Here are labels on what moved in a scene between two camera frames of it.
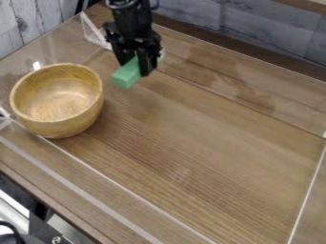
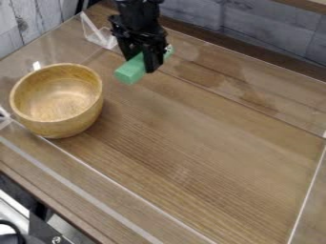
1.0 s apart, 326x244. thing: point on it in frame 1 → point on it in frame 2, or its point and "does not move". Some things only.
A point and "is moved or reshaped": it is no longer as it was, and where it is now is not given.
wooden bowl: [56, 99] does not move
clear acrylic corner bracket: [93, 33] does not move
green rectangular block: [125, 74] is moved or reshaped
